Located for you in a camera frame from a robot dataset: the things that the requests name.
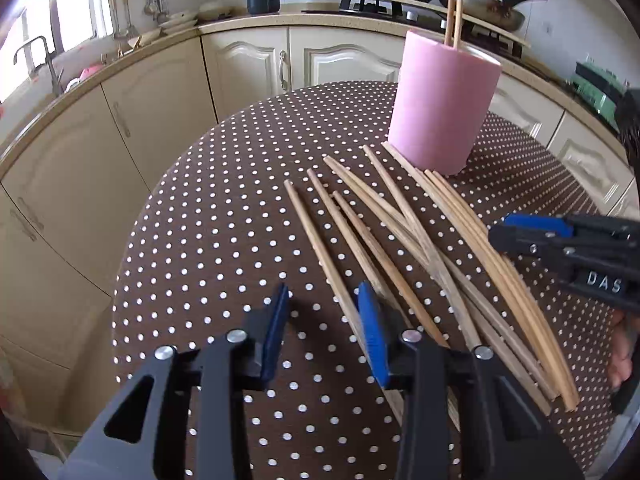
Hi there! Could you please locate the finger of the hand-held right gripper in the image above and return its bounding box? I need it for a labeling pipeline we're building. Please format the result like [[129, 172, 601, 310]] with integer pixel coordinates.
[[487, 224, 640, 311], [502, 212, 640, 243]]

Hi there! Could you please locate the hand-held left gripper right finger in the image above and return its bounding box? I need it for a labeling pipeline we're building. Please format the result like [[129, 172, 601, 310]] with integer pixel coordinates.
[[356, 281, 586, 480]]

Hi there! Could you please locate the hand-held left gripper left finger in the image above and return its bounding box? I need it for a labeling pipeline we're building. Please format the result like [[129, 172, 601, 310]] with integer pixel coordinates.
[[57, 282, 292, 480]]

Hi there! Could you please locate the pile of chopsticks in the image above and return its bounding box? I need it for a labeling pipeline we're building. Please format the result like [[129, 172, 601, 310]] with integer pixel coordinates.
[[283, 141, 581, 431]]

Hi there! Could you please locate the pink cylindrical cup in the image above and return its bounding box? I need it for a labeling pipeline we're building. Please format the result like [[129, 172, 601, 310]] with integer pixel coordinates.
[[387, 29, 502, 176]]

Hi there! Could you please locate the person's right hand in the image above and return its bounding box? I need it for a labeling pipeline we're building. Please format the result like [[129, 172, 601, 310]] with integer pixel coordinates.
[[607, 310, 640, 391]]

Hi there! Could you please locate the green and black box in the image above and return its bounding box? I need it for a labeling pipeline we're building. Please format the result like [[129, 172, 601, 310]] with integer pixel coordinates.
[[570, 61, 628, 121]]

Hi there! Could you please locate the brown polka-dot tablecloth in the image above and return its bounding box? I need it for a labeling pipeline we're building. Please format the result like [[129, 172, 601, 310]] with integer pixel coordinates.
[[111, 80, 623, 480]]

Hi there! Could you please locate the black gas stove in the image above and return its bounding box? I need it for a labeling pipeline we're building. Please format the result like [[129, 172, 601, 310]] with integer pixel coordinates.
[[301, 0, 523, 56]]

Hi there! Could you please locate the beige kitchen countertop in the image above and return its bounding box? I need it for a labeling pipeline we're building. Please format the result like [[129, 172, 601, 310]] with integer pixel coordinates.
[[0, 7, 633, 171]]

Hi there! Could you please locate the stack of white plates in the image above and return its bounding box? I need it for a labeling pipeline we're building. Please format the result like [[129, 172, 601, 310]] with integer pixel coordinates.
[[167, 10, 198, 31]]

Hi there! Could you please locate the hanging metal skimmer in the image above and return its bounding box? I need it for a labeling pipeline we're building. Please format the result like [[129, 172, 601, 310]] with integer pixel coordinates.
[[144, 0, 171, 26]]

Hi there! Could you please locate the hanging metal ladle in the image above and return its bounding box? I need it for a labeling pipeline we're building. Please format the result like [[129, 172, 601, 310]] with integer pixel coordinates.
[[111, 0, 141, 43]]

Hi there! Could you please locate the metal kitchen faucet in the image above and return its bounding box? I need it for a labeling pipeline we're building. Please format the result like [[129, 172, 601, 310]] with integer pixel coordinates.
[[12, 35, 66, 97]]

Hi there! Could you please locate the kitchen window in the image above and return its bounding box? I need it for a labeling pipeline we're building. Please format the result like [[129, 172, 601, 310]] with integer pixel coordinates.
[[0, 0, 116, 111]]

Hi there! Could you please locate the steel wok with black handle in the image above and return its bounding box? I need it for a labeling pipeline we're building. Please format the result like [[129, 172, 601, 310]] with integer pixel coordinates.
[[436, 0, 549, 31]]

